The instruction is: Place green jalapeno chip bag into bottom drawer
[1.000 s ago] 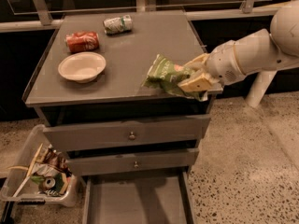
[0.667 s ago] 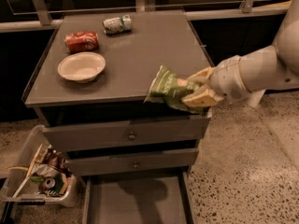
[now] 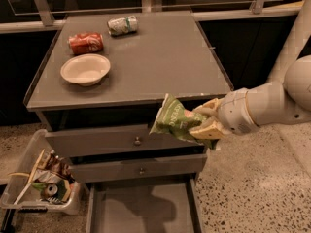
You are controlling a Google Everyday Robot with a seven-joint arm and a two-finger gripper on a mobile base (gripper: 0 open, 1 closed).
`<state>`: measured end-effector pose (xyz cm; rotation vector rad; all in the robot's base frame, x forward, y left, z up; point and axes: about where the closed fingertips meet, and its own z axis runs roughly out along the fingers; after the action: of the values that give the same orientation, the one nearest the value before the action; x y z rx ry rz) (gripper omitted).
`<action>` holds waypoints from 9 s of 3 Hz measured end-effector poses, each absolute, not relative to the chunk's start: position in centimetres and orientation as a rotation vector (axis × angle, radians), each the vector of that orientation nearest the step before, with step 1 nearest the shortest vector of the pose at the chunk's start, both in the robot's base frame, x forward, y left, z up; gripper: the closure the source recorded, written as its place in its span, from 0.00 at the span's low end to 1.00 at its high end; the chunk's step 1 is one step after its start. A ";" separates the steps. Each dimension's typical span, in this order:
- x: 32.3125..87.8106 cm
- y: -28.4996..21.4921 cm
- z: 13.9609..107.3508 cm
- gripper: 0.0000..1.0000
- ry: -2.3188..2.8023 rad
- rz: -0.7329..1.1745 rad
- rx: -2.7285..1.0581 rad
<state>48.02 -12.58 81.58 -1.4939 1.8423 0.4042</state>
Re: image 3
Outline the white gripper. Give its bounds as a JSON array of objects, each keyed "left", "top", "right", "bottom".
[{"left": 189, "top": 88, "right": 259, "bottom": 140}]

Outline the green jalapeno chip bag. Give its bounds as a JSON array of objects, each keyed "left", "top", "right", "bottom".
[{"left": 150, "top": 94, "right": 220, "bottom": 149}]

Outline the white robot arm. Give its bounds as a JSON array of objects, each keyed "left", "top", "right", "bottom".
[{"left": 189, "top": 55, "right": 311, "bottom": 139}]

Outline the round top drawer knob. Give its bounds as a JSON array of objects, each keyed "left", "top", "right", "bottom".
[{"left": 133, "top": 137, "right": 142, "bottom": 146}]

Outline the round drawer knob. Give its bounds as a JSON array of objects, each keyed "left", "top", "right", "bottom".
[
  {"left": 139, "top": 168, "right": 145, "bottom": 175},
  {"left": 133, "top": 137, "right": 142, "bottom": 146}
]

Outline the round middle drawer knob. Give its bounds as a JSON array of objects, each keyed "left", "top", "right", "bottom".
[{"left": 139, "top": 168, "right": 145, "bottom": 175}]

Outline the grey open bottom drawer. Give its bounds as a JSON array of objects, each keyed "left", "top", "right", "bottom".
[{"left": 86, "top": 175, "right": 205, "bottom": 233}]

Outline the grey drawer cabinet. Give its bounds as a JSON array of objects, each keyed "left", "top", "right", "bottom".
[{"left": 22, "top": 10, "right": 235, "bottom": 233}]

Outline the grey middle drawer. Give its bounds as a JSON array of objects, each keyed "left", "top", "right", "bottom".
[{"left": 70, "top": 153, "right": 207, "bottom": 183}]

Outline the grey top drawer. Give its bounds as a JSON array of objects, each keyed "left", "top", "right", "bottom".
[{"left": 45, "top": 124, "right": 207, "bottom": 157}]

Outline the white slanted pole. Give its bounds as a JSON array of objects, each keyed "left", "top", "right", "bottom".
[{"left": 266, "top": 0, "right": 311, "bottom": 83}]

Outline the white green soda can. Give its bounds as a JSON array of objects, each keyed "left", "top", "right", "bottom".
[{"left": 107, "top": 16, "right": 138, "bottom": 36}]

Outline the white paper bowl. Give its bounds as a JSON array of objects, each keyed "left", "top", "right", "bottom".
[{"left": 60, "top": 53, "right": 111, "bottom": 86}]

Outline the red cola can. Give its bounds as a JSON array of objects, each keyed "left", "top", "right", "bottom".
[{"left": 68, "top": 32, "right": 104, "bottom": 55}]

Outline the crumpled brown snack wrapper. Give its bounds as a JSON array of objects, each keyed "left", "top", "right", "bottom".
[{"left": 28, "top": 150, "right": 75, "bottom": 183}]

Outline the clear plastic trash bin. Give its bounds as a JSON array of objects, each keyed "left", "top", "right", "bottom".
[{"left": 1, "top": 129, "right": 81, "bottom": 215}]

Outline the metal glass railing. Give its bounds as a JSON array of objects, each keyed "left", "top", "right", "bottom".
[{"left": 0, "top": 0, "right": 311, "bottom": 35}]

